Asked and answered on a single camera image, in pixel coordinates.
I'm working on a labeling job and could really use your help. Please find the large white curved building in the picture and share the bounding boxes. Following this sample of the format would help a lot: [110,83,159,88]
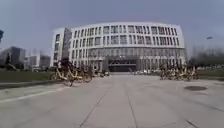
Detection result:
[49,21,187,73]

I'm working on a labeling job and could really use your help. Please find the grey paved plaza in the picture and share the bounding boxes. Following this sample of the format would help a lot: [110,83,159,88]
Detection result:
[0,73,224,128]

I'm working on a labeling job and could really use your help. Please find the row of yellow bicycles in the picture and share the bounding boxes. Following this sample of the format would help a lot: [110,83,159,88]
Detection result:
[158,65,200,82]
[49,59,111,88]

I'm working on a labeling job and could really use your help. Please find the round manhole cover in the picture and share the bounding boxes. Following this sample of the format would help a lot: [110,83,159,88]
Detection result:
[183,85,209,92]

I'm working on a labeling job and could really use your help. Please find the grey buildings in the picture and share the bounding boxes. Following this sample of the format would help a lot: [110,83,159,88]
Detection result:
[0,46,52,71]

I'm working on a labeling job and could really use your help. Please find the grass strip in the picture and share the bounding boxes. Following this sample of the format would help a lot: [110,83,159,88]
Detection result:
[0,70,54,84]
[197,67,224,79]

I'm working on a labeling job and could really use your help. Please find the row of bare trees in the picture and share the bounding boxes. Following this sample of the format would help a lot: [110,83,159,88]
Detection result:
[187,46,224,69]

